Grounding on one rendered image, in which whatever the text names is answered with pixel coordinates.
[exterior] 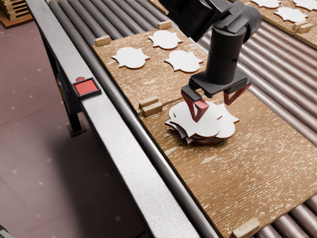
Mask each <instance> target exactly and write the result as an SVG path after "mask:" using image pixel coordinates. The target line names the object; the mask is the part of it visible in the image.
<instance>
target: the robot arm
mask: <svg viewBox="0 0 317 238"><path fill-rule="evenodd" d="M158 2H159V3H160V4H161V5H162V6H163V7H164V8H165V9H166V10H167V11H168V12H169V13H168V15H167V16H168V17H169V18H170V19H171V20H172V21H174V22H175V23H176V24H177V25H178V27H179V29H180V30H181V31H182V32H183V33H184V34H185V35H186V37H187V38H189V37H190V38H191V39H192V40H193V41H194V42H195V43H197V42H198V41H199V40H200V39H201V38H203V37H204V36H205V35H206V34H207V33H208V32H209V30H211V29H212V33H211V39H210V45H209V53H208V59H207V64H206V70H204V71H201V72H199V73H197V74H194V75H192V76H190V78H189V84H187V85H185V86H183V87H181V95H182V96H183V98H184V100H185V102H186V104H187V105H188V107H189V110H190V113H191V116H192V119H193V120H194V121H195V122H196V123H197V122H198V121H199V120H200V119H201V117H202V116H203V115H204V113H205V112H206V111H207V109H208V108H209V104H207V103H206V102H205V101H204V100H203V99H202V96H201V95H200V94H199V93H198V92H196V90H198V89H202V90H203V91H204V95H205V96H207V97H208V98H210V99H212V96H213V95H215V94H217V93H219V92H221V91H223V92H224V103H225V104H226V105H228V106H230V105H231V104H232V103H233V102H234V101H235V100H236V99H237V98H238V97H239V96H240V95H241V94H242V93H244V92H245V91H246V90H247V89H248V88H249V87H250V86H251V83H252V80H251V79H249V78H248V77H247V75H246V74H245V73H243V72H242V71H240V70H239V69H237V68H236V67H237V63H238V59H239V56H240V52H241V48H242V44H244V43H246V42H247V41H248V40H249V39H250V38H251V37H252V36H253V35H254V34H255V32H256V31H257V30H258V29H259V28H260V26H261V23H262V16H261V13H260V12H259V10H258V9H257V8H255V7H253V6H250V5H245V4H244V3H243V2H242V1H240V0H238V1H235V2H234V3H232V4H231V3H230V4H229V3H228V2H227V1H226V0H158ZM234 92H236V93H235V94H234V95H233V96H232V97H231V98H230V99H229V94H232V93H234ZM193 104H194V105H195V108H196V109H197V114H196V115H195V110H194V105H193Z"/></svg>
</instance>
